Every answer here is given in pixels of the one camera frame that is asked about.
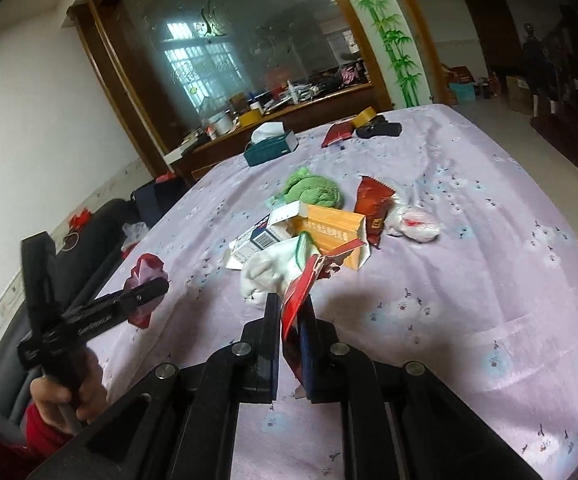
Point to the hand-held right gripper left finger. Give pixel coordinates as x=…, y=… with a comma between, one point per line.
x=272, y=347

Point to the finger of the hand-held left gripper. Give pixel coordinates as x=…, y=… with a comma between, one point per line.
x=144, y=292

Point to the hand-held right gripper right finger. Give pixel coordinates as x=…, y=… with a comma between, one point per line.
x=311, y=355

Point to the maroon wrapper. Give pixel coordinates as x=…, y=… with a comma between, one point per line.
x=141, y=317

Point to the red torn snack wrapper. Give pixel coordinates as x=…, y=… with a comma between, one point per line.
x=296, y=300

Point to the brown red snack wrapper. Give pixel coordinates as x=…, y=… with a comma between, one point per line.
x=371, y=200

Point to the person's left hand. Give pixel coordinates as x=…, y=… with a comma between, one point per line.
x=49, y=395

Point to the black sofa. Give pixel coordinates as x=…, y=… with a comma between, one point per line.
x=96, y=240

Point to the white sock green trim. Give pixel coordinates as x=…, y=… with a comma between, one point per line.
x=264, y=272

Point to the dark blue bag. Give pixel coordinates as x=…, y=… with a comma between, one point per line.
x=154, y=201

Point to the white blue cardboard box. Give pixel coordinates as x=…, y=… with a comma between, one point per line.
x=259, y=241

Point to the orange cardboard carton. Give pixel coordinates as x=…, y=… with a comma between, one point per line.
x=334, y=225

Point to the green fluffy towel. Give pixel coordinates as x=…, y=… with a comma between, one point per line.
x=314, y=189

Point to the white crumpled plastic bag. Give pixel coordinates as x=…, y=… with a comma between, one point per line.
x=411, y=222

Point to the purple floral tablecloth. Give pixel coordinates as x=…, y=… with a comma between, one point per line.
x=469, y=260

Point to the white round container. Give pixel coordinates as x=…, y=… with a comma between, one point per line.
x=220, y=123

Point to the green tissue box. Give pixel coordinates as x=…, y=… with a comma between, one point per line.
x=269, y=149

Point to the red flat packet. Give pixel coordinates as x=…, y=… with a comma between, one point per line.
x=336, y=133

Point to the black pistol-shaped object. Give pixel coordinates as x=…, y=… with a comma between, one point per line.
x=380, y=130

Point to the wooden counter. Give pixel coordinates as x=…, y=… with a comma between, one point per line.
x=319, y=105

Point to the wooden framed glass partition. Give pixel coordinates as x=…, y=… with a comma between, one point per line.
x=249, y=25

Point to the teal storage box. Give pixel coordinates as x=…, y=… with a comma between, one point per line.
x=461, y=91

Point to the bamboo painted pillar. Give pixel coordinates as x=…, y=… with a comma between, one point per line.
x=389, y=35

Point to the brown cardboard box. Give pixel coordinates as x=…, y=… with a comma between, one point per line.
x=519, y=94

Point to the dark wooden door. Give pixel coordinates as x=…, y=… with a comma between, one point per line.
x=484, y=30

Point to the dark wooden staircase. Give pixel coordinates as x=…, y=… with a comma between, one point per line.
x=571, y=90

